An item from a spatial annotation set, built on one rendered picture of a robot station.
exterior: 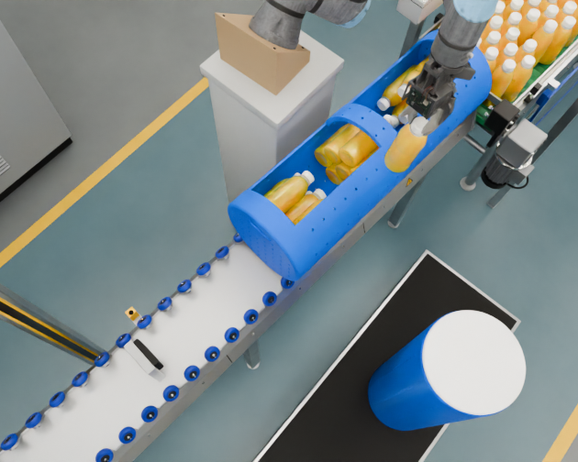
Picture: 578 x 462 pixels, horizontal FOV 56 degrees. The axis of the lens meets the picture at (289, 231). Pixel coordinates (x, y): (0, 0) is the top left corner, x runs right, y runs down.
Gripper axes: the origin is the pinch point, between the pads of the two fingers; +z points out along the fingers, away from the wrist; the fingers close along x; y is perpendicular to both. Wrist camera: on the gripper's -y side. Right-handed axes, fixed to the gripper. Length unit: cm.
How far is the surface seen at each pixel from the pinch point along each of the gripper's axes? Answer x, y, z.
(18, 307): -43, 88, 49
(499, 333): 45, -5, 46
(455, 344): 39, 7, 48
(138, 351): -15, 71, 52
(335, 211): -6.2, 13.0, 30.5
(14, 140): -157, 49, 116
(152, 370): -9, 71, 53
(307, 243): -4.7, 24.0, 33.8
